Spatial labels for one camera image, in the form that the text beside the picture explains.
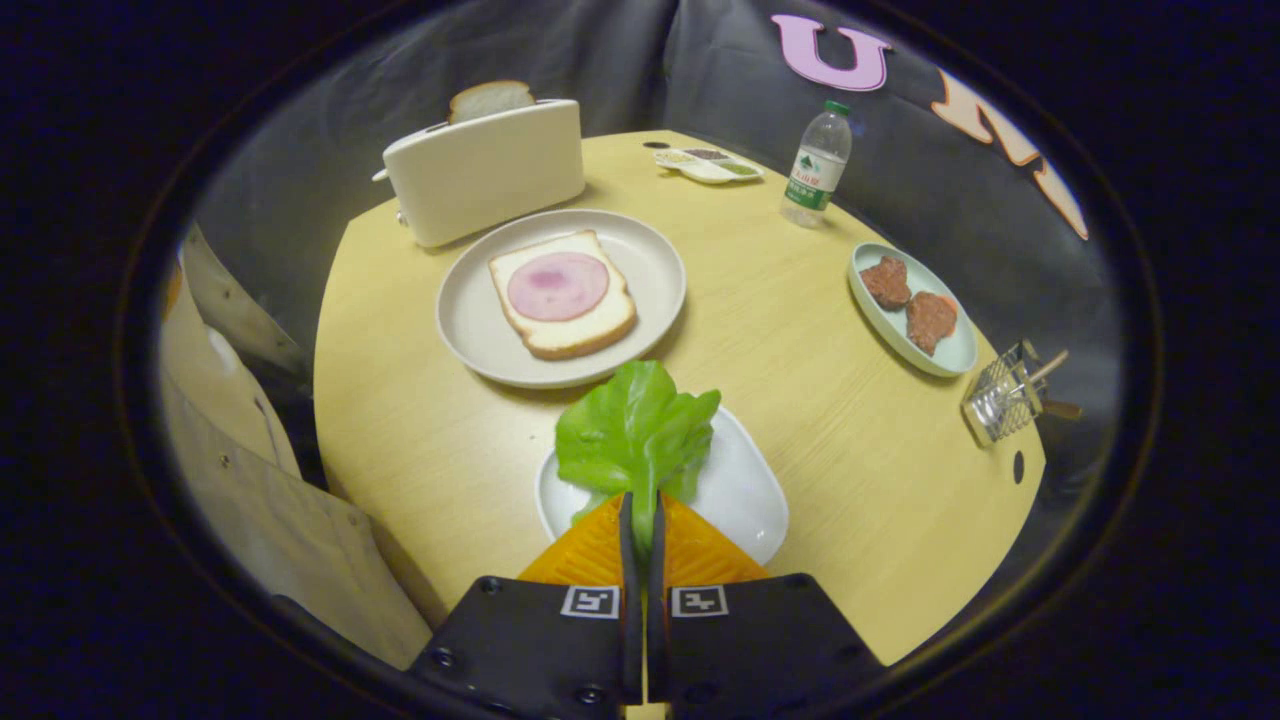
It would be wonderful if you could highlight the bread slice in toaster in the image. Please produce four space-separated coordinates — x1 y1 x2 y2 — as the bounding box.
448 80 537 125

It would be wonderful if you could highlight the red-edged brown meat patty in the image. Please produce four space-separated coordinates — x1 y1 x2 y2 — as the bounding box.
905 291 959 358

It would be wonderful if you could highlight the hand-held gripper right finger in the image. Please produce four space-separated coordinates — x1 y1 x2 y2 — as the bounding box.
647 492 886 720

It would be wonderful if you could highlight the round beige plate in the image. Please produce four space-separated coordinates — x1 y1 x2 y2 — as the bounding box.
436 208 688 389

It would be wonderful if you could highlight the metal wire utensil holder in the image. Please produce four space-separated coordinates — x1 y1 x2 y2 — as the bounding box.
962 340 1046 447

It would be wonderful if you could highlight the white square plate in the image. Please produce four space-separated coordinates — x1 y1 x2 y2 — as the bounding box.
535 405 791 566

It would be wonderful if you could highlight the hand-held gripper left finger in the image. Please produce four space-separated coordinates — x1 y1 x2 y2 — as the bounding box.
405 492 643 720

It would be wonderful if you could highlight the cream toaster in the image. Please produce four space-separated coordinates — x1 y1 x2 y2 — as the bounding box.
372 98 588 249

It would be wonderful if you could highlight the green lettuce leaf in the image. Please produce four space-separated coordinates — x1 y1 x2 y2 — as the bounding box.
555 360 723 561

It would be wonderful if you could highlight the clear plastic water bottle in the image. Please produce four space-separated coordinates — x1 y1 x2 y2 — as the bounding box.
779 99 854 230

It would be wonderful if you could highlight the pink ham slice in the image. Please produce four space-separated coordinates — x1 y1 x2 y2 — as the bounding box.
507 251 611 323

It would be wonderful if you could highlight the white bread slice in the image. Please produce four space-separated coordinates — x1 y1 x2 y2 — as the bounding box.
488 230 638 361

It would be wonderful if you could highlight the light blue oval plate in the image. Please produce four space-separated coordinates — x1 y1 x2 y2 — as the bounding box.
848 242 979 379

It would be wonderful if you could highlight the light wooden panel structure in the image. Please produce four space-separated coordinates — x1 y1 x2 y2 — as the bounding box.
158 222 433 671

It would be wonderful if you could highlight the white condiment tray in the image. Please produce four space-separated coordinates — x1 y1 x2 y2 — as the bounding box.
653 147 766 186

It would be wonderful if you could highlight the dark brown meat patty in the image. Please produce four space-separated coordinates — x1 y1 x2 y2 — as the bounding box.
860 256 913 311

